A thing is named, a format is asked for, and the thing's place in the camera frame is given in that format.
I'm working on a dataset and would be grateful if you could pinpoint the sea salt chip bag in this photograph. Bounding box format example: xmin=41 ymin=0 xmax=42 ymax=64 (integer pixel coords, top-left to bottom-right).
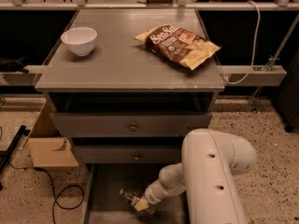
xmin=135 ymin=24 xmax=220 ymax=70

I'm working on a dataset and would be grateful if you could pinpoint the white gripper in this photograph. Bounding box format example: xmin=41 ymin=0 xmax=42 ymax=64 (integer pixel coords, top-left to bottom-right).
xmin=135 ymin=181 xmax=163 ymax=212

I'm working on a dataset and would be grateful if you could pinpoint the cardboard box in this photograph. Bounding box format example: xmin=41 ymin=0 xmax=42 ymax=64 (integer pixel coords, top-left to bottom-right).
xmin=28 ymin=104 xmax=78 ymax=168

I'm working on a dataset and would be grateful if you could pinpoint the white ceramic bowl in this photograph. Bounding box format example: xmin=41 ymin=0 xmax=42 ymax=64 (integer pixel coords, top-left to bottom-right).
xmin=61 ymin=27 xmax=97 ymax=56

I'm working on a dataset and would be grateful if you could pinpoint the grey open bottom drawer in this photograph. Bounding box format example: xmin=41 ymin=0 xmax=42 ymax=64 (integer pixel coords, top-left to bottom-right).
xmin=80 ymin=163 xmax=190 ymax=224

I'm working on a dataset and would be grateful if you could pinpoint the grey middle drawer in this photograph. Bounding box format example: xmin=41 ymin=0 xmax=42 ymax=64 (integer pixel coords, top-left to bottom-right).
xmin=73 ymin=146 xmax=182 ymax=163

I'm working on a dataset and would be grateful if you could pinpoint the grey top drawer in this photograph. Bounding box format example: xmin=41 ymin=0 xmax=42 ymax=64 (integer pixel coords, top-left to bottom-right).
xmin=50 ymin=113 xmax=211 ymax=137

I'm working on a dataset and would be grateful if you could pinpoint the clear plastic water bottle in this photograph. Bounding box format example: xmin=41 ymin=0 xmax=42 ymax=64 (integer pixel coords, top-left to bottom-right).
xmin=120 ymin=189 xmax=155 ymax=217

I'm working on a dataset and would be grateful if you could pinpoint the black metal stand leg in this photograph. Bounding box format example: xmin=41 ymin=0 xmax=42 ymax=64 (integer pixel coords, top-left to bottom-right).
xmin=0 ymin=124 xmax=32 ymax=192

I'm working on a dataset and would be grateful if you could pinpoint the grey drawer cabinet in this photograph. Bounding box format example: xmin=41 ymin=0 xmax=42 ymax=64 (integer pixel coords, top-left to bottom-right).
xmin=36 ymin=8 xmax=224 ymax=164

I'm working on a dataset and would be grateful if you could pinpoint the black object on rail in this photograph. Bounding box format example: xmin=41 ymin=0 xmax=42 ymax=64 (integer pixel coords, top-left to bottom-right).
xmin=0 ymin=58 xmax=29 ymax=73

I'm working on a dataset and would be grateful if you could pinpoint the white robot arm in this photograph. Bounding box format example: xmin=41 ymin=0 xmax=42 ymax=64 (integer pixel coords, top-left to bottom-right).
xmin=135 ymin=129 xmax=257 ymax=224

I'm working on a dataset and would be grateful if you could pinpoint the grey horizontal rail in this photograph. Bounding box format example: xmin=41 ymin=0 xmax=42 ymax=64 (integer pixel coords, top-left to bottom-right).
xmin=220 ymin=65 xmax=287 ymax=87

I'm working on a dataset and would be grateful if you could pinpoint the white hanging cable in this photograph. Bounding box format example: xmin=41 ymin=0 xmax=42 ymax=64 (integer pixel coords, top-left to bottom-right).
xmin=222 ymin=0 xmax=262 ymax=86

